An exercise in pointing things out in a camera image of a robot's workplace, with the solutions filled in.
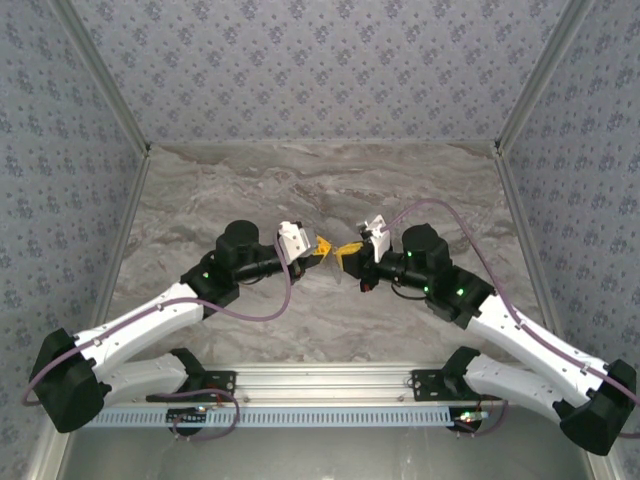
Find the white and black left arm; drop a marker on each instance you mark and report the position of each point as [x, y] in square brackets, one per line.
[145, 320]

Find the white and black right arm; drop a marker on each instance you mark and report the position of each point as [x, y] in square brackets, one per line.
[530, 340]

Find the small black controller board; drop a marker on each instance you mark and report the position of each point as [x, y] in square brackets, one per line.
[467, 420]
[187, 417]

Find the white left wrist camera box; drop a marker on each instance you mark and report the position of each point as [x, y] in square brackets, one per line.
[295, 240]

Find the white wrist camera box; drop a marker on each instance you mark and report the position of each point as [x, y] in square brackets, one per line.
[377, 242]
[295, 240]

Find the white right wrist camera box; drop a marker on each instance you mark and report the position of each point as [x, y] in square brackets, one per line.
[377, 242]

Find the aluminium side rail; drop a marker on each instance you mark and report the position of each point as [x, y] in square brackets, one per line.
[525, 225]
[122, 225]

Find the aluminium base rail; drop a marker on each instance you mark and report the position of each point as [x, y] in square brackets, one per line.
[320, 382]

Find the aluminium corner post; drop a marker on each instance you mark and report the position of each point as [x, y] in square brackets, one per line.
[102, 75]
[541, 75]

